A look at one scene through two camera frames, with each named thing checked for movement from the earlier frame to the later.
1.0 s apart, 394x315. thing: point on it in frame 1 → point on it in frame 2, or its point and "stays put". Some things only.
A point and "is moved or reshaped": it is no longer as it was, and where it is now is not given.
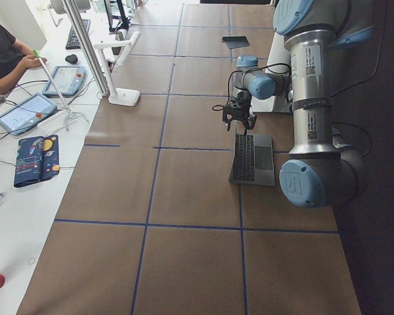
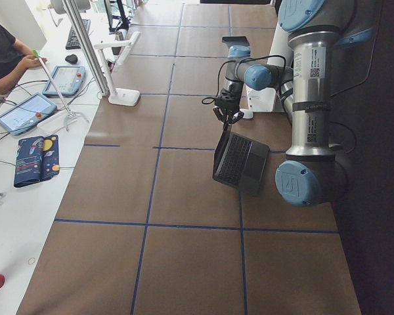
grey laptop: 253,161 is moved or reshaped
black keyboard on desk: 73,40 stays put
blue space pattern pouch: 37,159 stays put
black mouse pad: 234,42 stays put
